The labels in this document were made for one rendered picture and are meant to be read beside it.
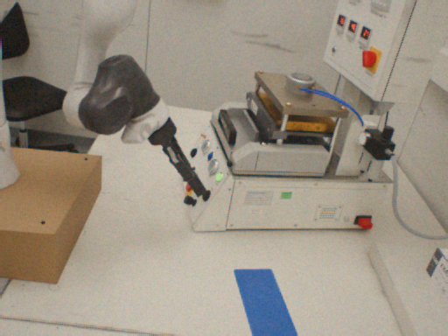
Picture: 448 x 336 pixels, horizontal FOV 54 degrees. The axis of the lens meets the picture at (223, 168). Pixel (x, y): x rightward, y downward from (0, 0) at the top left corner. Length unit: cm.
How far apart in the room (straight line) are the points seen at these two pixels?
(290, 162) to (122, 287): 51
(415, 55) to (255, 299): 68
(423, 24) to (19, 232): 98
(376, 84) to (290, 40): 164
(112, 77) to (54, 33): 194
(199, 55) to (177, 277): 189
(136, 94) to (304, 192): 51
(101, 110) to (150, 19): 182
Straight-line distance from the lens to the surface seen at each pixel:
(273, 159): 111
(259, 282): 108
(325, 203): 124
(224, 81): 278
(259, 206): 117
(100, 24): 97
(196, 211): 120
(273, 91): 118
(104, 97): 94
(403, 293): 114
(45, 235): 95
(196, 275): 106
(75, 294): 101
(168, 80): 280
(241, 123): 130
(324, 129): 119
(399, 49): 113
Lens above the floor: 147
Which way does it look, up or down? 29 degrees down
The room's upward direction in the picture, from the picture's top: 10 degrees clockwise
